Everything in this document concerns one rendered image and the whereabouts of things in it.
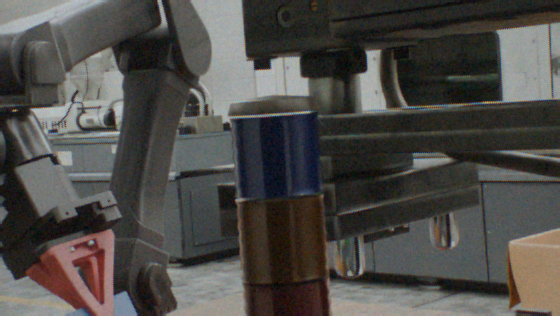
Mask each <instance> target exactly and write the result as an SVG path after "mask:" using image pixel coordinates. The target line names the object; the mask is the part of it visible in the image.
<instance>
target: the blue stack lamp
mask: <svg viewBox="0 0 560 316"><path fill-rule="evenodd" d="M317 117H318V112H310V113H284V114H272V115H262V116H251V117H242V118H230V123H231V129H230V133H231V136H232V143H231V146H232V148H233V151H234V152H233V157H232V158H233V161H234V175H235V180H234V185H235V188H236V194H235V197H236V198H241V199H267V198H281V197H291V196H298V195H305V194H315V193H319V192H321V191H324V189H323V186H322V180H323V175H322V173H321V166H322V163H321V161H320V158H319V157H320V152H321V151H320V148H319V139H320V137H319V132H318V130H319V123H318V120H317Z"/></svg>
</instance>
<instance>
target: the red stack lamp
mask: <svg viewBox="0 0 560 316"><path fill-rule="evenodd" d="M329 280H330V274H327V275H325V276H323V277H320V278H317V279H309V280H304V281H298V282H291V283H278V284H260V283H251V282H246V281H243V280H242V287H243V292H242V297H243V300H244V306H243V310H244V312H245V316H333V314H332V312H331V302H332V301H331V296H330V294H331V286H330V284H329Z"/></svg>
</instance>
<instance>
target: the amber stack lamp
mask: <svg viewBox="0 0 560 316"><path fill-rule="evenodd" d="M323 199H324V193H315V194H305V195H298V196H291V197H281V198H267V199H241V198H240V199H236V200H235V201H236V204H237V206H238V208H237V216H238V218H239V222H238V228H239V236H238V241H239V243H240V250H239V253H240V256H241V263H240V267H241V268H242V271H243V273H242V278H241V279H242V280H243V281H246V282H251V283H260V284H278V283H291V282H298V281H304V280H309V279H317V278H320V277H323V276H325V275H327V274H329V273H330V270H329V268H328V261H329V258H328V255H327V248H328V244H327V242H326V234H327V232H326V229H325V227H324V225H325V221H326V219H325V217H324V201H323Z"/></svg>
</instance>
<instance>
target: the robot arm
mask: <svg viewBox="0 0 560 316"><path fill-rule="evenodd" d="M161 2H162V6H163V9H164V13H165V17H166V23H161V21H162V19H161V15H160V9H159V2H158V0H71V1H69V2H67V3H63V4H61V5H59V6H57V7H55V8H54V7H53V8H51V9H49V10H47V11H45V12H40V13H38V14H35V15H32V16H26V17H23V18H20V19H18V20H15V21H14V20H12V21H11V22H8V23H6V24H5V25H0V96H3V95H23V94H26V96H10V97H0V107H5V106H10V107H15V106H27V105H38V104H49V103H59V92H58V84H61V83H62V82H65V81H66V80H67V77H66V73H68V72H71V71H72V68H73V66H76V65H77V64H79V63H80V62H83V61H84V60H86V59H88V58H89V57H92V56H94V55H95V54H97V53H99V52H102V51H104V50H106V49H107V48H109V47H112V51H113V56H114V59H115V62H116V65H117V67H118V69H119V71H120V74H121V75H123V80H122V84H121V89H122V92H123V101H122V121H121V126H120V131H119V136H118V140H117V148H116V153H115V157H114V161H113V166H112V170H111V179H110V183H109V187H108V190H107V192H103V193H100V194H97V195H94V196H91V197H87V198H82V199H80V197H79V195H78V193H77V192H76V190H75V188H74V185H73V183H72V182H71V180H70V178H69V177H68V174H67V172H66V171H65V169H64V167H63V166H62V162H61V161H60V159H59V157H58V156H57V154H56V151H55V149H54V148H53V146H52V145H51V143H50V141H49V138H48V136H47V135H46V133H45V131H44V129H43V128H42V124H41V123H40V121H39V120H38V119H37V117H36V115H35V112H34V111H33V110H30V109H22V110H17V111H13V112H0V241H1V242H2V246H3V247H4V249H5V251H7V250H9V251H8V252H6V253H5V254H4V255H3V256H2V257H1V258H2V260H3V262H4V264H5V265H6V267H7V270H10V272H11V274H12V275H13V279H14V281H16V280H20V279H23V278H26V277H27V276H28V277H29V279H32V280H33V281H34V282H35V283H37V284H40V286H42V287H43V288H45V289H47V290H48V291H50V292H51V293H52V294H55V295H56V296H58V298H60V299H63V300H64V301H65V302H66V303H68V304H70V305H71V306H72V307H73V308H74V309H76V310H77V309H80V308H85V309H86V310H87V311H88V313H90V314H91V315H92V316H114V308H113V304H114V295H117V294H120V293H121V292H126V293H127V295H128V297H129V298H130V300H131V303H132V305H133V307H134V308H135V310H136V314H137V315H138V316H165V315H166V314H169V313H170V312H173V311H175V310H178V306H177V301H176V299H175V298H176V297H175V295H174V293H173V292H172V290H171V287H172V285H173V284H172V282H171V278H170V277H169V275H168V273H167V265H168V260H169V255H170V254H168V253H167V252H165V251H163V242H164V207H165V193H166V188H167V184H168V179H169V174H170V169H171V160H172V155H173V150H174V145H175V141H176V132H177V129H178V126H179V122H180V120H181V115H182V112H183V110H184V108H185V105H186V103H187V102H188V100H189V96H190V89H191V88H198V87H199V82H200V76H202V75H204V74H205V73H207V71H208V70H209V67H210V64H211V61H212V54H213V49H212V43H211V38H210V36H209V33H208V30H207V28H206V27H205V25H204V23H203V21H202V19H201V17H200V16H199V14H198V13H197V10H196V8H195V6H194V5H193V4H192V2H191V0H161ZM77 267H78V271H76V269H75V268H77ZM98 301H101V302H102V305H100V304H99V302H98Z"/></svg>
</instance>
